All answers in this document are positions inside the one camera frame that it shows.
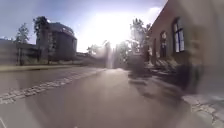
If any grey asphalt road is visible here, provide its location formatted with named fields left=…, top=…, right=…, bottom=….
left=0, top=65, right=101, bottom=96

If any large brick building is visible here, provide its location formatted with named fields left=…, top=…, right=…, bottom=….
left=144, top=0, right=224, bottom=94

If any long low building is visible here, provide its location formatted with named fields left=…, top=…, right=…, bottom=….
left=0, top=38, right=43, bottom=66

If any grey asphalt path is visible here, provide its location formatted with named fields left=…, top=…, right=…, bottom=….
left=0, top=68, right=224, bottom=128

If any grass strip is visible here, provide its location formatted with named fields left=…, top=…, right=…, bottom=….
left=0, top=64, right=81, bottom=73

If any cobblestone strip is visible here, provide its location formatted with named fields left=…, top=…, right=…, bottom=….
left=0, top=68, right=108, bottom=106

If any dark rounded building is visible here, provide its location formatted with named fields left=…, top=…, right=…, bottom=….
left=35, top=22, right=78, bottom=63

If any group of trees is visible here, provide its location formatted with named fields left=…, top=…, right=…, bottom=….
left=114, top=18, right=153, bottom=70

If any tree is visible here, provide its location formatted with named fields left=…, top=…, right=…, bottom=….
left=86, top=39, right=113, bottom=68
left=32, top=15, right=51, bottom=64
left=14, top=22, right=31, bottom=66

